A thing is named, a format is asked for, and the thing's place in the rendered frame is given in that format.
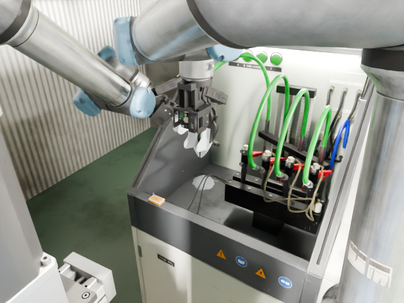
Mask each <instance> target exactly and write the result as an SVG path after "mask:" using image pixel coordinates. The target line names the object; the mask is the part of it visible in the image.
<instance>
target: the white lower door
mask: <svg viewBox="0 0 404 303"><path fill-rule="evenodd" d="M137 233H138V242H139V245H138V253H139V256H140V257H141V264H142V273H143V278H144V287H145V295H146V300H147V303H283V302H281V301H279V300H278V299H276V298H274V297H272V296H270V295H268V294H266V293H264V292H262V291H260V290H258V289H256V288H254V287H252V286H250V285H248V284H246V283H244V282H242V281H240V280H238V279H236V278H234V277H232V276H230V275H228V274H226V273H225V272H223V271H220V270H219V269H217V268H214V267H213V266H211V265H208V264H207V263H205V262H202V261H201V260H199V259H196V258H195V257H193V256H190V255H189V254H187V253H185V252H183V251H181V250H179V249H177V248H175V247H173V246H171V245H169V244H167V243H165V242H163V241H161V240H159V239H157V238H155V237H153V236H151V235H149V234H147V233H145V232H143V231H141V230H140V229H137Z"/></svg>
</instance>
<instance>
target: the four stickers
mask: <svg viewBox="0 0 404 303"><path fill-rule="evenodd" d="M216 256H218V257H220V258H222V259H224V260H227V251H226V250H223V249H221V248H218V247H217V246H216ZM247 262H248V260H247V259H245V258H243V257H241V256H239V255H236V258H235V264H237V265H239V266H241V267H243V268H245V269H247ZM254 274H256V275H258V276H260V277H262V278H264V279H266V280H267V276H268V270H266V269H264V268H261V267H260V266H257V265H256V266H255V271H254ZM277 284H279V285H281V286H283V287H285V288H287V289H289V290H291V288H292V284H293V281H292V280H290V279H288V278H286V277H284V276H282V275H280V274H279V277H278V282H277Z"/></svg>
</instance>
